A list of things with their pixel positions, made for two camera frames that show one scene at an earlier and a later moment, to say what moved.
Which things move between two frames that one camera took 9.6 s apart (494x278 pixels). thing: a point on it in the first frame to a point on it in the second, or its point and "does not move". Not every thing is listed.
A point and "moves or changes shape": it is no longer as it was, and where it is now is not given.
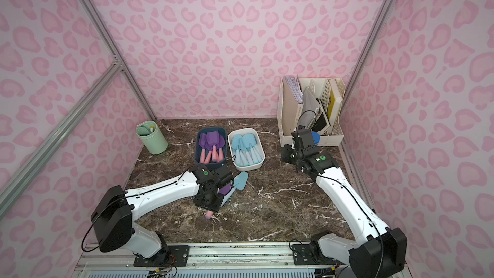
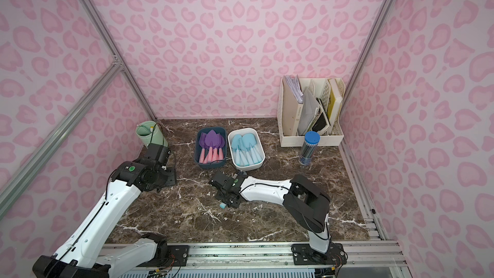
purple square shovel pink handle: (202, 143) does not move
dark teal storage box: (222, 132) does not move
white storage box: (255, 132) does not move
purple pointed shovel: (225, 188) moves or changes shape
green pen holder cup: (148, 132) does not move
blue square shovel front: (250, 146) does not move
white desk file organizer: (314, 102) does not move
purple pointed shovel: (220, 146) does not move
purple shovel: (211, 140) to (208, 159)
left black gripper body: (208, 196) to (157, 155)
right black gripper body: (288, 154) to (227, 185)
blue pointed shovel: (237, 143) does not move
